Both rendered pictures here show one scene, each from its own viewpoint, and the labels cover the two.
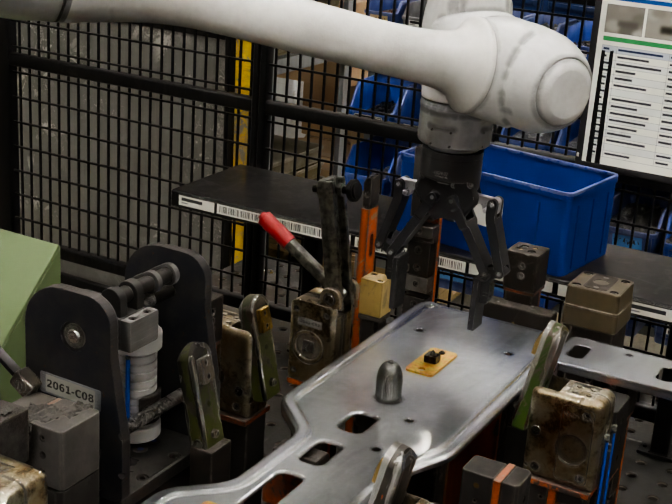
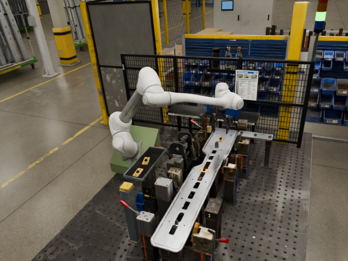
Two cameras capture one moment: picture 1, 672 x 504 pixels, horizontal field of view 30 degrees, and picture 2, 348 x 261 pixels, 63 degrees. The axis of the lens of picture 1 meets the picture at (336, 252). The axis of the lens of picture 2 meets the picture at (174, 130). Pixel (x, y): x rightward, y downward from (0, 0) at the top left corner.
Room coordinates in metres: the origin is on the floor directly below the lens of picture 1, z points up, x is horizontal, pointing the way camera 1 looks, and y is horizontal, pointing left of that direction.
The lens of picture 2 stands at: (-0.60, 0.37, 2.26)
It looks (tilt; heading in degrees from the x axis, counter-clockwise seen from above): 28 degrees down; 357
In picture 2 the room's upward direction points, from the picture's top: 4 degrees counter-clockwise
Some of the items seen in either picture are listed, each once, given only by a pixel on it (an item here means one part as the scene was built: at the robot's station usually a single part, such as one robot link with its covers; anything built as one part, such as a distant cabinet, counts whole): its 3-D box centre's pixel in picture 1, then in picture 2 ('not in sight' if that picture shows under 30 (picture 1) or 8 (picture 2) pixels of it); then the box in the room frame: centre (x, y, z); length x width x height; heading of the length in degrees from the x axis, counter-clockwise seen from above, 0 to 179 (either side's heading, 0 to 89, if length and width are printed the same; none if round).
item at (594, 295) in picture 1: (584, 397); (241, 138); (1.66, -0.37, 0.88); 0.08 x 0.08 x 0.36; 62
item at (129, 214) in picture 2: not in sight; (131, 214); (0.78, 0.61, 0.92); 0.08 x 0.08 x 0.44; 62
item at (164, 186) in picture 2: not in sight; (165, 205); (0.85, 0.38, 0.90); 0.13 x 0.10 x 0.41; 62
